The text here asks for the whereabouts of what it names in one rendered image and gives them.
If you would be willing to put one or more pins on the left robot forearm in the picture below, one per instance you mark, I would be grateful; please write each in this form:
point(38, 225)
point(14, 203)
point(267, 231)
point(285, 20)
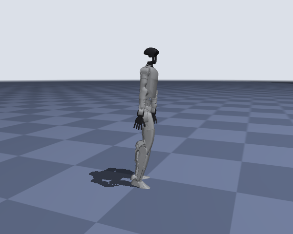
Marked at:
point(153, 104)

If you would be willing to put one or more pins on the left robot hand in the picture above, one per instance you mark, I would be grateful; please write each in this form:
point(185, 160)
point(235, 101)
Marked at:
point(154, 116)

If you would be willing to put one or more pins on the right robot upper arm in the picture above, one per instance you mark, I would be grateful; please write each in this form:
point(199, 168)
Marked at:
point(144, 72)

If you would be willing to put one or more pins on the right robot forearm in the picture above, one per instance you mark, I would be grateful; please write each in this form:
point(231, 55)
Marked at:
point(142, 100)

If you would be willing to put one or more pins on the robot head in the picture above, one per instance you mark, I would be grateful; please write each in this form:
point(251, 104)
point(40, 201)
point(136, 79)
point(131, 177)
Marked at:
point(151, 52)

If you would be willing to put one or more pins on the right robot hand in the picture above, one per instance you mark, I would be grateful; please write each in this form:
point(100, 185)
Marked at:
point(139, 121)

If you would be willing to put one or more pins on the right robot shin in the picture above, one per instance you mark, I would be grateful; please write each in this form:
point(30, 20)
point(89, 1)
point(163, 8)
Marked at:
point(142, 162)

